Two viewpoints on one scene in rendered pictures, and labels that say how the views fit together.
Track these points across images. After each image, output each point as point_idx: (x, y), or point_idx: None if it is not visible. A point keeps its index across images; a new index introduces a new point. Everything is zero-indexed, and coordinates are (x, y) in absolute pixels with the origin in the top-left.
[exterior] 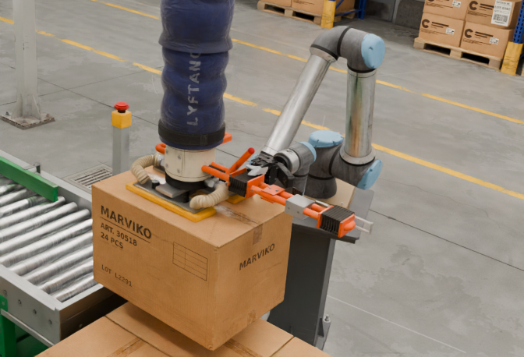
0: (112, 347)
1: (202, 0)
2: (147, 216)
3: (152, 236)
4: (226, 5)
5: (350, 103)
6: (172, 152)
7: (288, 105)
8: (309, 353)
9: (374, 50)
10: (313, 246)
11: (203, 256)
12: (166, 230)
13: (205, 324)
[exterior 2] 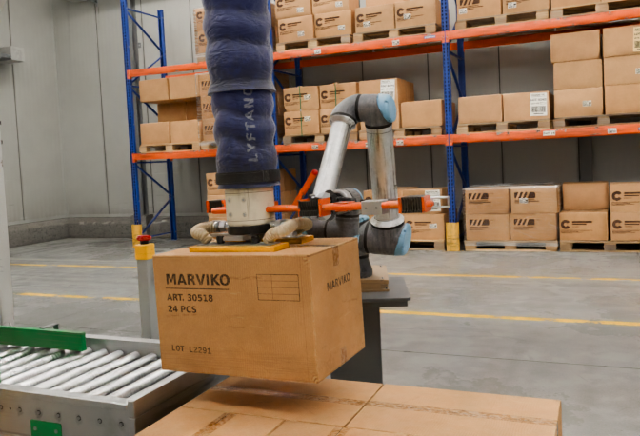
0: (202, 423)
1: (248, 41)
2: (223, 260)
3: (230, 280)
4: (268, 49)
5: (374, 164)
6: (235, 197)
7: (323, 166)
8: (407, 389)
9: (389, 103)
10: (365, 329)
11: (293, 273)
12: (247, 265)
13: (306, 353)
